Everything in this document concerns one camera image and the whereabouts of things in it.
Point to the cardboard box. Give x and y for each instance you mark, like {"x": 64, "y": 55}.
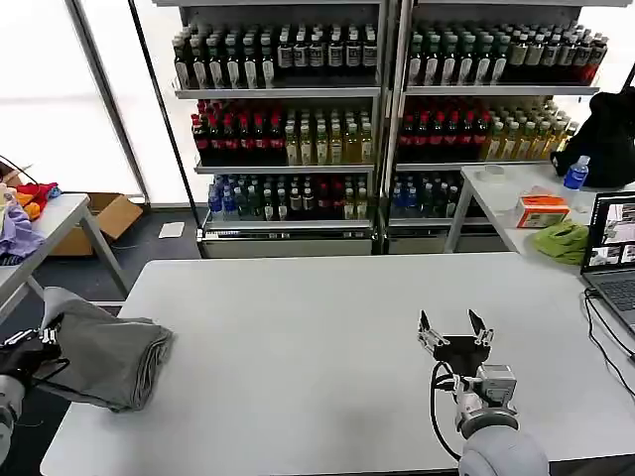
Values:
{"x": 119, "y": 210}

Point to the blue water bottle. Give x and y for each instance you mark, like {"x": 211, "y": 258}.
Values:
{"x": 576, "y": 176}

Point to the grey laptop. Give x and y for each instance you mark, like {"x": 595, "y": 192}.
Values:
{"x": 612, "y": 248}

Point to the red cloth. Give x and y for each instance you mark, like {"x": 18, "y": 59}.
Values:
{"x": 42, "y": 191}

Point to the orange cloth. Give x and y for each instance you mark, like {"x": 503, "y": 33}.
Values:
{"x": 30, "y": 207}

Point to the orange tissue box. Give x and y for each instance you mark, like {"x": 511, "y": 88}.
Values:
{"x": 542, "y": 212}

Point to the white desk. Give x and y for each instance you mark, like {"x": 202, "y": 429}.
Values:
{"x": 491, "y": 198}

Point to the shelf unit with dark bottles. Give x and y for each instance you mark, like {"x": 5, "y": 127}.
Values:
{"x": 283, "y": 124}
{"x": 491, "y": 114}

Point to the purple cloth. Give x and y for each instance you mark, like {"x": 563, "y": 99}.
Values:
{"x": 17, "y": 233}

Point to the grey side table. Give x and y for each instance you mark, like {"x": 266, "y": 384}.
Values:
{"x": 64, "y": 213}

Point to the thin black pole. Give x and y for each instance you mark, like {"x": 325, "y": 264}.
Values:
{"x": 161, "y": 104}

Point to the cream cloth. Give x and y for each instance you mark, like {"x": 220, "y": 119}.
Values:
{"x": 6, "y": 198}

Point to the grey shirt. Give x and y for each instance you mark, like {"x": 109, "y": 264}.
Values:
{"x": 109, "y": 347}

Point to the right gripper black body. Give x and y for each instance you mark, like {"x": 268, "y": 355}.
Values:
{"x": 461, "y": 353}

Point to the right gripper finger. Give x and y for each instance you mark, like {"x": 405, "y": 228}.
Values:
{"x": 429, "y": 337}
{"x": 482, "y": 333}

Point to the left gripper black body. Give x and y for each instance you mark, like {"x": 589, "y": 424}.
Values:
{"x": 25, "y": 359}

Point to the green cloth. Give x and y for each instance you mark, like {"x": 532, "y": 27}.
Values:
{"x": 563, "y": 243}

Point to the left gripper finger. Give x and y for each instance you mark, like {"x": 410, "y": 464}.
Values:
{"x": 20, "y": 338}
{"x": 51, "y": 333}

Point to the grey window frame post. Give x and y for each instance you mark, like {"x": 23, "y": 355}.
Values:
{"x": 106, "y": 104}

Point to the black bag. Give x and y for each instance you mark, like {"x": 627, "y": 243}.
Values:
{"x": 605, "y": 139}

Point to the white flat pad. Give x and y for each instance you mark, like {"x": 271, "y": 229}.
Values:
{"x": 171, "y": 230}

